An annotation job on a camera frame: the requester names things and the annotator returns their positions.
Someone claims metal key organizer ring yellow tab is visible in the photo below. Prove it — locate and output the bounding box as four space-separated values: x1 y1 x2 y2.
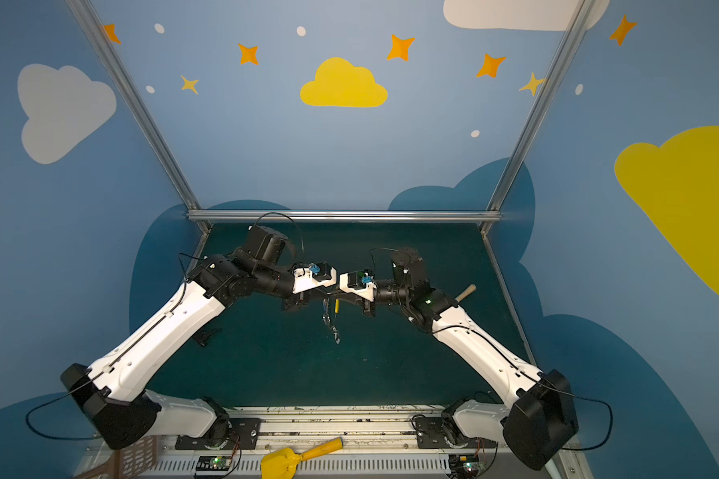
323 299 341 344

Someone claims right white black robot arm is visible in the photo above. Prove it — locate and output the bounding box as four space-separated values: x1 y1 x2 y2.
339 247 579 470

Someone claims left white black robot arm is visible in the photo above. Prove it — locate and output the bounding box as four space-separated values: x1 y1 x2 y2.
61 226 348 450

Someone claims red black tool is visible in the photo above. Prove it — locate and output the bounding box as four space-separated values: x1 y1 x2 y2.
192 327 222 347

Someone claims yellow toy shovel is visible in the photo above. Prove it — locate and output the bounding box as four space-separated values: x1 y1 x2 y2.
261 438 344 479

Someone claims right controller board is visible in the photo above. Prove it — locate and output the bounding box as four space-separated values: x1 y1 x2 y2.
447 455 483 479

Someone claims controller board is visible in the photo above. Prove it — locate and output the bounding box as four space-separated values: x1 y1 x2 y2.
447 455 483 479
193 455 234 478

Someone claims left controller board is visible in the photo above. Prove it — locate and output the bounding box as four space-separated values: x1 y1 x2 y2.
193 455 234 478

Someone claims brown slotted spatula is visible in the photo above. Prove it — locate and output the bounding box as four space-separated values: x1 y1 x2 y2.
81 436 159 478

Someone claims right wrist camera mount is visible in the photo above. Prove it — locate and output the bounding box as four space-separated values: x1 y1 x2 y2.
339 269 377 303

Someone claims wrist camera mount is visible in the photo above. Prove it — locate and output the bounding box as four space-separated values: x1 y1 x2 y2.
293 263 338 295
339 269 377 303

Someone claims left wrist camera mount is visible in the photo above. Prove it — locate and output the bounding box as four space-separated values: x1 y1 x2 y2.
293 263 338 295

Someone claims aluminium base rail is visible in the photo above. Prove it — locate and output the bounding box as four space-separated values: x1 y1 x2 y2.
74 405 593 478

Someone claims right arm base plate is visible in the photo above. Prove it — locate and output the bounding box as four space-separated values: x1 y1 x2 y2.
411 414 499 449

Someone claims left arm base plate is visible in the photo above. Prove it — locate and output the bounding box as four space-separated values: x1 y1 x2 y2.
175 417 262 451

